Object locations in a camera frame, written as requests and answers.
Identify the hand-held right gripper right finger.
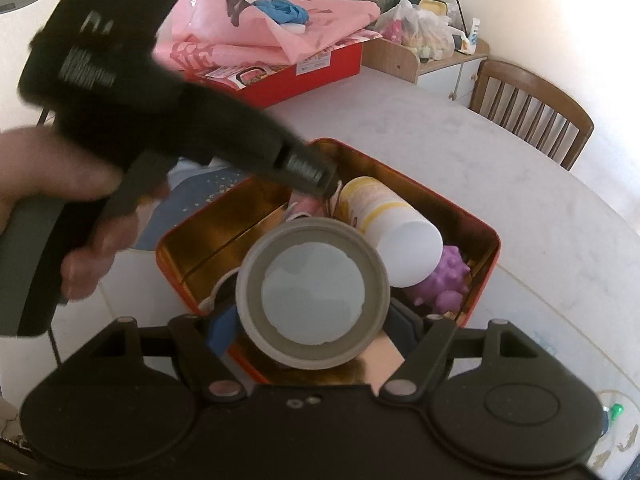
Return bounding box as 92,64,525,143
379,300,544,404

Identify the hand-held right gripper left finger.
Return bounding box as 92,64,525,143
92,305,249,404

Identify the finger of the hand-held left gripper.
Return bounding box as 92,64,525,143
272,140,347,207

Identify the purple knobbly toy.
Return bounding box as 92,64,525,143
404,245,472,317

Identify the orange metal tin box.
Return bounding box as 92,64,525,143
155,137,502,387

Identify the grey round container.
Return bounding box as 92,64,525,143
236,217,391,371

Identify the white bottle with yellow label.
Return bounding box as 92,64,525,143
337,176,445,289

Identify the person's left hand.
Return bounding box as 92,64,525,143
0,125,172,302

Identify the pink white paper piece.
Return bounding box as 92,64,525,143
286,194,327,221

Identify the pink printed plastic sheet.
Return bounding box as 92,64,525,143
167,0,382,63
154,39,283,71

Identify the red cardboard box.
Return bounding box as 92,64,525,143
184,32,364,109

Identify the blue speckled pouch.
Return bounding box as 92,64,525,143
134,156,257,252

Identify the wooden-top white cabinet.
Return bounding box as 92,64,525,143
361,37,491,109

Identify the blue crumpled cloth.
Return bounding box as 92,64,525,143
251,0,312,27

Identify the clear plastic bag of toys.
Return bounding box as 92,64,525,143
375,0,457,62

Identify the white tube with blue label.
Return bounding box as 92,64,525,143
461,16,483,54

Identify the thin black stick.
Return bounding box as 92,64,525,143
450,0,469,37

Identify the wooden chair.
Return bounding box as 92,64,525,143
468,58,595,171

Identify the green capped bottle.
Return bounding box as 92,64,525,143
601,402,627,435

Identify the white cord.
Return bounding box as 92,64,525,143
199,269,242,317

